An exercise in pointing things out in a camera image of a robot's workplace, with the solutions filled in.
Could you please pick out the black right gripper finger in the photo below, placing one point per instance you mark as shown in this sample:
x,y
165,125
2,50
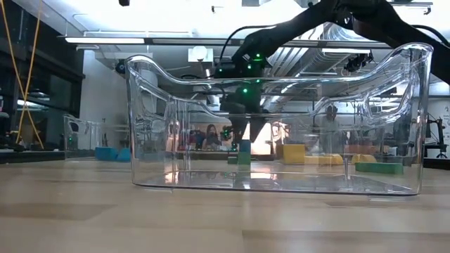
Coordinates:
x,y
240,128
256,128

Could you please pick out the green rectangular block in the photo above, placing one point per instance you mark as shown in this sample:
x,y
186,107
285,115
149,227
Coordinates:
x,y
379,168

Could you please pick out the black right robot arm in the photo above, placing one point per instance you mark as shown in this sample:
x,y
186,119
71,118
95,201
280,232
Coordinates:
x,y
299,31

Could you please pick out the black background robot arm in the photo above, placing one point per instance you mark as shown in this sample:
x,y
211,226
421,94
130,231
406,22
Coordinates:
x,y
226,134

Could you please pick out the person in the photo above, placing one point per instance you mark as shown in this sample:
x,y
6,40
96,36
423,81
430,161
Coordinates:
x,y
330,123
212,137

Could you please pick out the small green block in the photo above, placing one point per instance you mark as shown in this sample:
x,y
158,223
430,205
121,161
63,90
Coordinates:
x,y
232,160

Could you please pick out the yellow cube block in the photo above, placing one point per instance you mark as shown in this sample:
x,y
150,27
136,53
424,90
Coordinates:
x,y
294,154

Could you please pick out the white globe lamp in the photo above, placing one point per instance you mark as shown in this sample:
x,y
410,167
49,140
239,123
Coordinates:
x,y
199,52

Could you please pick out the long yellow block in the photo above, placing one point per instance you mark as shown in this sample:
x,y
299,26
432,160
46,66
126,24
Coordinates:
x,y
323,160

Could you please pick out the yellow half-cylinder block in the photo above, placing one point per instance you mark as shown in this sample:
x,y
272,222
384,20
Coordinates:
x,y
364,159

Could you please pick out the rounded blue block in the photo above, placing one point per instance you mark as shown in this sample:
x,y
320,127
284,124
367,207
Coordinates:
x,y
124,155

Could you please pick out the long ceiling lamp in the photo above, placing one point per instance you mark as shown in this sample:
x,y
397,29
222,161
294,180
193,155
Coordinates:
x,y
105,40

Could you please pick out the clear plastic bin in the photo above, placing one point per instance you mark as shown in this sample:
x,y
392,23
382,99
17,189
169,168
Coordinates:
x,y
422,105
70,140

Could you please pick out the black stand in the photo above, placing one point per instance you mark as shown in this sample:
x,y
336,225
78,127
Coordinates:
x,y
437,137

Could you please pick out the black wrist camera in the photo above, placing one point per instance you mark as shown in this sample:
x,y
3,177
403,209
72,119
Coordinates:
x,y
230,71

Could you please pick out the black hanging camera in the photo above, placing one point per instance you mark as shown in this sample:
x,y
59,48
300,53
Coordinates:
x,y
358,62

